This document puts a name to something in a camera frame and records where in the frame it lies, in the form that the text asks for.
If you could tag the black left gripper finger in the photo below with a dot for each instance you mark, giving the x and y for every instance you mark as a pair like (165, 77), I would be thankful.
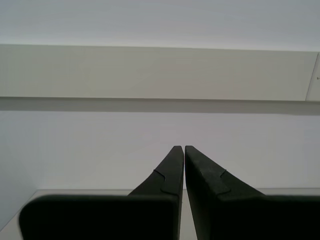
(250, 217)
(112, 217)

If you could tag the white wall duct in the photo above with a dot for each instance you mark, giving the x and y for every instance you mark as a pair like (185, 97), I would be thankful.
(150, 72)

